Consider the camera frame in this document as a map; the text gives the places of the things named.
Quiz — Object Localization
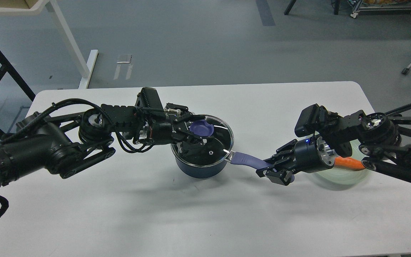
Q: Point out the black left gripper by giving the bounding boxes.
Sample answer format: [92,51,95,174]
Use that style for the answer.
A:
[147,103,215,153]

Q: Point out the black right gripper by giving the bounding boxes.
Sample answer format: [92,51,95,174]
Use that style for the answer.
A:
[256,138,335,186]

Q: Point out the glass lid with purple knob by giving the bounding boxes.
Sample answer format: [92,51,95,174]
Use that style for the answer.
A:
[171,115,234,168]

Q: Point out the blue saucepan with purple handle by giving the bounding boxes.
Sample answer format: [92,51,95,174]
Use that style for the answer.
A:
[171,115,295,179]

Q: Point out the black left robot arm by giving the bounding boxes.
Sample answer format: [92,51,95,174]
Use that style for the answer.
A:
[0,98,215,218]

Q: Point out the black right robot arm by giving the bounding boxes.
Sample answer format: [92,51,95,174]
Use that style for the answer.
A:
[256,104,411,186]

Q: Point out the orange toy carrot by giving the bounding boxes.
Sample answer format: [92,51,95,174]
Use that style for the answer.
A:
[335,156,365,171]

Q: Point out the metal wheeled cart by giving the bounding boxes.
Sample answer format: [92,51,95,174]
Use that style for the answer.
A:
[349,0,411,19]

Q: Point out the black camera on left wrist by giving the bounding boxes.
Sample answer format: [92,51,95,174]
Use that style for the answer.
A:
[135,87,163,110]

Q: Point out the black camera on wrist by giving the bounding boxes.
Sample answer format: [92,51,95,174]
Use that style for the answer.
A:
[135,87,163,110]
[295,104,329,137]

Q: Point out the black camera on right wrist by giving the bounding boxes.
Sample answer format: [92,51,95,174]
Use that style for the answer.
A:
[295,104,329,137]

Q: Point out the white table leg frame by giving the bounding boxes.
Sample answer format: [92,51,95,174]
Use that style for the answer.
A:
[0,0,100,89]

